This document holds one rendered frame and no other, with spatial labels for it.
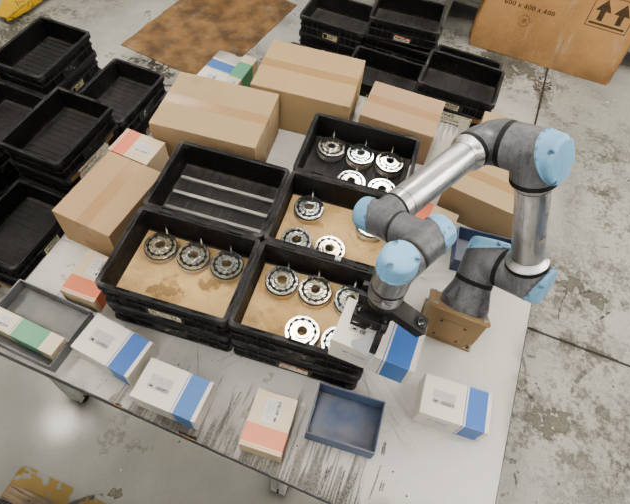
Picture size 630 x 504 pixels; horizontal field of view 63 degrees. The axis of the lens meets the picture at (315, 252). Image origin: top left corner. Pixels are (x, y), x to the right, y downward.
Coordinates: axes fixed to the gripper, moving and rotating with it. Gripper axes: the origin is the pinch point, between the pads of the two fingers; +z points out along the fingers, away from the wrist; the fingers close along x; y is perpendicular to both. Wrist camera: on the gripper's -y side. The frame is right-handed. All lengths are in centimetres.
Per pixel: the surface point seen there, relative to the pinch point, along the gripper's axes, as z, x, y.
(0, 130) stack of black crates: 72, -64, 199
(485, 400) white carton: 32.1, -9.4, -35.8
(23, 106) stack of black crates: 72, -82, 201
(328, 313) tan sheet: 27.8, -14.9, 15.7
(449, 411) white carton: 32.1, -2.1, -26.8
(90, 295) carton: 33, 7, 86
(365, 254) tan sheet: 28, -40, 12
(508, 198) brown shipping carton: 25, -82, -27
